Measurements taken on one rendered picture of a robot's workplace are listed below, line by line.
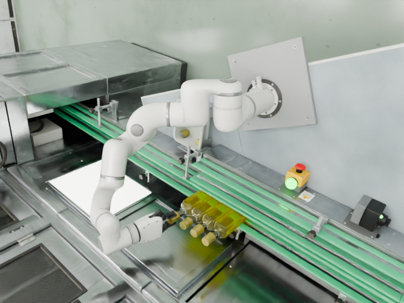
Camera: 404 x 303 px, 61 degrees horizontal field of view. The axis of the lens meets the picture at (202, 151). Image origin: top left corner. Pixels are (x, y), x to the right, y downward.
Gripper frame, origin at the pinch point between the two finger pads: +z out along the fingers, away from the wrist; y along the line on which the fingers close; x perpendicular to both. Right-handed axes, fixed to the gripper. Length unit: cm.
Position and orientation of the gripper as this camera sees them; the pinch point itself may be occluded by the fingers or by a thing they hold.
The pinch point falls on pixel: (170, 219)
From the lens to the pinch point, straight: 138.8
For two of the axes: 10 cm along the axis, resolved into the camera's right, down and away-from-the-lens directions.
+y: 0.9, -8.7, -4.9
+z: 8.1, -2.2, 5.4
